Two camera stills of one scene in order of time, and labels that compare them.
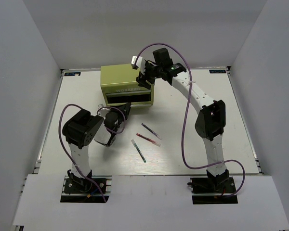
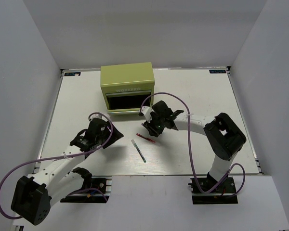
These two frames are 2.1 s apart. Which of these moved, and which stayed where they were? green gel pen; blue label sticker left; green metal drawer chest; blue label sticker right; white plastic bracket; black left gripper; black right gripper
Moved: white plastic bracket; black left gripper; black right gripper
Stayed: green metal drawer chest; blue label sticker left; green gel pen; blue label sticker right
